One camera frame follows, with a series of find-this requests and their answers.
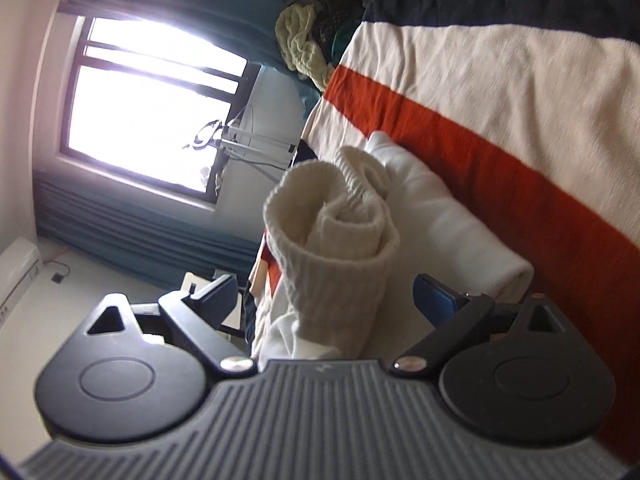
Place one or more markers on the garment steamer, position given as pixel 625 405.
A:
pixel 235 142

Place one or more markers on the green knitted blanket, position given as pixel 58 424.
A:
pixel 300 45

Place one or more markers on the cream white jacket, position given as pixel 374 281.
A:
pixel 340 240

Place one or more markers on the white air conditioner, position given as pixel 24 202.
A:
pixel 17 275

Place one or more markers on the teal green garment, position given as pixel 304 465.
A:
pixel 342 42

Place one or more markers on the striped blanket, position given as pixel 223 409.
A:
pixel 500 85

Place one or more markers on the blue curtain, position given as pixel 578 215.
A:
pixel 140 235
pixel 200 0

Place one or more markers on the window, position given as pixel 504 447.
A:
pixel 150 110

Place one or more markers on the wall power socket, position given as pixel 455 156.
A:
pixel 57 277

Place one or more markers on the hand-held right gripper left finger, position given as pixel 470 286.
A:
pixel 217 300

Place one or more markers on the dark patterned garment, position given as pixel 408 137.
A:
pixel 345 20

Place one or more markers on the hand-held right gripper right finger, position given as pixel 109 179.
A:
pixel 437 300

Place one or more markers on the white and black chair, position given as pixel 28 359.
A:
pixel 187 282

